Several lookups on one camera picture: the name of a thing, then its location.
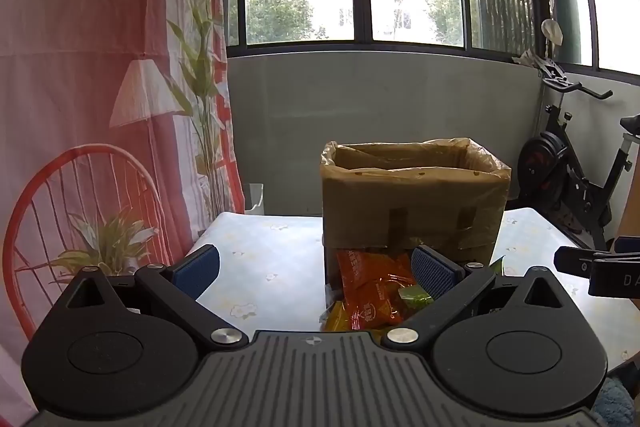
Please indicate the large orange snack packet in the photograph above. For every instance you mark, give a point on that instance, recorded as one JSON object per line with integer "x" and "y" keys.
{"x": 372, "y": 269}

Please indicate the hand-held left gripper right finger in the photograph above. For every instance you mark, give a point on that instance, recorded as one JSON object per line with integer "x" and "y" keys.
{"x": 434, "y": 274}

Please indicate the person's blue grey clothing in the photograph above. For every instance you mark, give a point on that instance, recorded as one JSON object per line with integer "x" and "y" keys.
{"x": 614, "y": 404}

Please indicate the cardboard box with plastic liner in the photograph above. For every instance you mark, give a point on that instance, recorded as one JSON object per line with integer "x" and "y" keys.
{"x": 400, "y": 202}

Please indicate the yellow snack packet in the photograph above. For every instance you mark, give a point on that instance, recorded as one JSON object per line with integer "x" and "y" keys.
{"x": 334, "y": 319}

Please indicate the brown wooden board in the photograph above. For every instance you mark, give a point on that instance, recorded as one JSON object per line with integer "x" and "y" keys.
{"x": 631, "y": 217}

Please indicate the black exercise bike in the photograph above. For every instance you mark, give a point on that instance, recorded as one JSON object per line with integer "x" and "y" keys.
{"x": 550, "y": 167}

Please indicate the small white container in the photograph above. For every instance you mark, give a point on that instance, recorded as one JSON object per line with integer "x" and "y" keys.
{"x": 254, "y": 199}

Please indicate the small hanging white cloth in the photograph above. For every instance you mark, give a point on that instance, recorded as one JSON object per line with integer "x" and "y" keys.
{"x": 552, "y": 32}

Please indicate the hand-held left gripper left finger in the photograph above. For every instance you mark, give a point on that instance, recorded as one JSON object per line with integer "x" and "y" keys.
{"x": 197, "y": 271}

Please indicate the printed curtain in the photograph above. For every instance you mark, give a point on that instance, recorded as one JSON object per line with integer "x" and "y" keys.
{"x": 75, "y": 57}

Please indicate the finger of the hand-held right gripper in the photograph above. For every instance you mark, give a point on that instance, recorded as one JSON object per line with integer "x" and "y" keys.
{"x": 575, "y": 261}
{"x": 627, "y": 244}

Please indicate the black mesh panel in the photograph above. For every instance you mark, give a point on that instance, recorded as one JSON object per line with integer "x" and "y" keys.
{"x": 507, "y": 7}

